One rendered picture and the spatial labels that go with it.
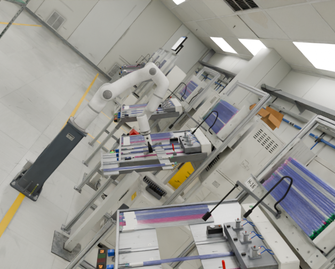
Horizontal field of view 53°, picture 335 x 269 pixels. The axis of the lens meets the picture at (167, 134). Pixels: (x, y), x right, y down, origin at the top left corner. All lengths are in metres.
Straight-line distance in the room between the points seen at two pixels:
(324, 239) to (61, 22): 10.66
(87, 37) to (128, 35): 1.30
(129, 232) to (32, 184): 1.35
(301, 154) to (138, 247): 1.01
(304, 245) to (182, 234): 1.65
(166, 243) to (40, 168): 1.23
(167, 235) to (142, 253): 1.38
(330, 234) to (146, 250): 0.80
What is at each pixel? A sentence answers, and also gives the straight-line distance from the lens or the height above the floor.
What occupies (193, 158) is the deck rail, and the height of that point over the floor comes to 1.12.
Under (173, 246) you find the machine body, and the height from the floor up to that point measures 0.41.
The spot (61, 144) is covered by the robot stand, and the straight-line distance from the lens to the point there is 2.81.
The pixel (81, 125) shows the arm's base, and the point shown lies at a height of 0.73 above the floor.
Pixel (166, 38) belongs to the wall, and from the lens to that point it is 11.40.
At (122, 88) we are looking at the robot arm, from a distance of 2.68.
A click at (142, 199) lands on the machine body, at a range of 2.84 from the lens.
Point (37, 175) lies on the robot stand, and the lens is 2.94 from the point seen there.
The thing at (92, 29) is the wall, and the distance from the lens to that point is 11.37.
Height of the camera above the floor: 1.50
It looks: 8 degrees down
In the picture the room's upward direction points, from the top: 42 degrees clockwise
